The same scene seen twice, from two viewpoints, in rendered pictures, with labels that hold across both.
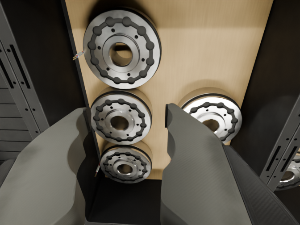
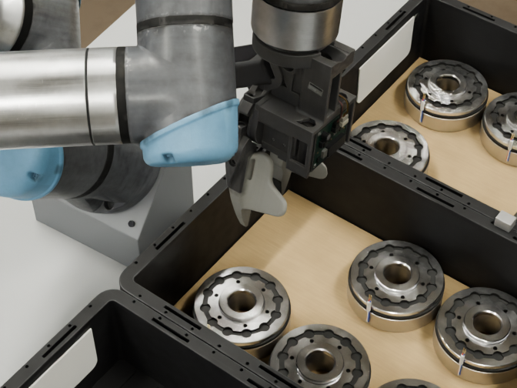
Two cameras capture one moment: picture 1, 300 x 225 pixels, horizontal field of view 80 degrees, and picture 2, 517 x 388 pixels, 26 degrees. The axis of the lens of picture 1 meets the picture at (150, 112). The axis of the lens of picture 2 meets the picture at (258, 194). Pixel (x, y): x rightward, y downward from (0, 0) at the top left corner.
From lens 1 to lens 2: 1.06 m
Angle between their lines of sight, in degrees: 68
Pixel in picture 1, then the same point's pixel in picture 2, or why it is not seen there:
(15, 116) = not seen: outside the picture
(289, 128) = (396, 177)
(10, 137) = not seen: outside the picture
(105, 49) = (225, 309)
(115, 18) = (208, 286)
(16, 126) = not seen: outside the picture
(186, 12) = (255, 254)
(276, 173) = (464, 201)
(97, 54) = (223, 322)
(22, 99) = (202, 345)
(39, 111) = (225, 343)
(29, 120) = (225, 362)
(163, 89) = (321, 316)
